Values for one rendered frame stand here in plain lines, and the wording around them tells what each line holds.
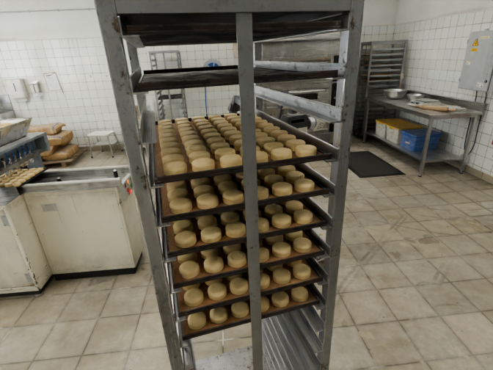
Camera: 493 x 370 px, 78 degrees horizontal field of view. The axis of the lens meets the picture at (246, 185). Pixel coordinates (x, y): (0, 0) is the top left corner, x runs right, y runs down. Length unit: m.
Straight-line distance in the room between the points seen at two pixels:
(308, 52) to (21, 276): 4.79
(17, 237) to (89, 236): 0.46
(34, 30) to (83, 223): 4.93
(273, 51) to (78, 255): 4.11
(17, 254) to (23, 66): 4.92
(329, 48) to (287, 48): 0.69
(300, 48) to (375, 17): 2.06
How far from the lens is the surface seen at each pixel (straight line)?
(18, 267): 2.93
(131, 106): 0.59
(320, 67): 0.78
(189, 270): 0.79
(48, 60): 7.04
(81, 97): 6.90
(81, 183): 2.58
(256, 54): 1.25
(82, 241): 2.82
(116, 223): 2.64
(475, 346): 2.56
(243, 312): 0.92
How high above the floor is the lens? 1.72
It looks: 23 degrees down
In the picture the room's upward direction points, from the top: 3 degrees counter-clockwise
